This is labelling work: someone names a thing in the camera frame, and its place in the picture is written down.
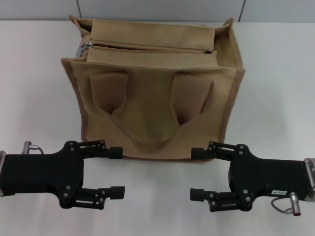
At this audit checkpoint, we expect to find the silver metal zipper pull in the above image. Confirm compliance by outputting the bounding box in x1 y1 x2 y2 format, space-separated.
76 42 94 59

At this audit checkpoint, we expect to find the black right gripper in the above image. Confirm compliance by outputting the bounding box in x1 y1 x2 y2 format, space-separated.
189 141 308 212

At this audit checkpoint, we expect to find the right gripper cable with plug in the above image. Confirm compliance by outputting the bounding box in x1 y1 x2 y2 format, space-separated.
270 191 303 217

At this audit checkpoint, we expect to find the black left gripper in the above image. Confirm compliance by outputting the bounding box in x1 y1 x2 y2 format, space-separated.
1 139 126 210

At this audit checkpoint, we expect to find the khaki canvas food bag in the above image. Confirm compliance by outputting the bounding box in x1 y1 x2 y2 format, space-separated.
61 14 247 164

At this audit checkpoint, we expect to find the left gripper cable with plug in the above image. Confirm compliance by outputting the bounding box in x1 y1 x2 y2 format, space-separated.
22 140 44 156

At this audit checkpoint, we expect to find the gripper cable with plug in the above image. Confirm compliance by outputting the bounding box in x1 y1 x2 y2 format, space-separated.
22 140 44 156
270 191 303 217

